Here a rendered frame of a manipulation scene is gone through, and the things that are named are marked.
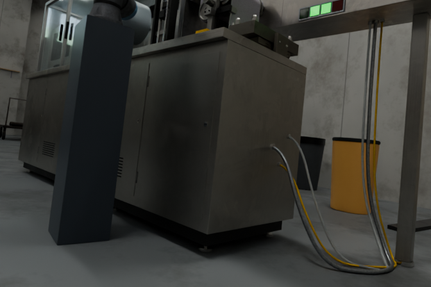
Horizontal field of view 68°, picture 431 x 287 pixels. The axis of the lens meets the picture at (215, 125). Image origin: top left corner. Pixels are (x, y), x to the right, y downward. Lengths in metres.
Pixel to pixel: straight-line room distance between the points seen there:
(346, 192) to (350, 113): 1.86
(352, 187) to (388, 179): 1.43
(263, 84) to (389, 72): 3.07
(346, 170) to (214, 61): 1.82
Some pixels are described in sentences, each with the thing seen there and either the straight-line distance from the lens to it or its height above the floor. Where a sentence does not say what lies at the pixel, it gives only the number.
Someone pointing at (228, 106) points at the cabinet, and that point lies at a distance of 1.27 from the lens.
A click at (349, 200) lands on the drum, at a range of 2.87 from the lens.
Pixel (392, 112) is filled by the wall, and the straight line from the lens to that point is 4.29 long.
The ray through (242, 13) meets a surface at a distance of 1.81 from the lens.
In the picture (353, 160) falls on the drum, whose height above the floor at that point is 0.43.
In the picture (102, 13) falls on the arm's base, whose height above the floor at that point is 0.93.
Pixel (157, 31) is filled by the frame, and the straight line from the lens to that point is 1.96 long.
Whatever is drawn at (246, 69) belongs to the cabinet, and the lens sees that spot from 1.37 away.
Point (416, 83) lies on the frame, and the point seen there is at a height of 0.81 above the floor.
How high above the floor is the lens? 0.45
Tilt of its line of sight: 3 degrees up
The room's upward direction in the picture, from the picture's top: 6 degrees clockwise
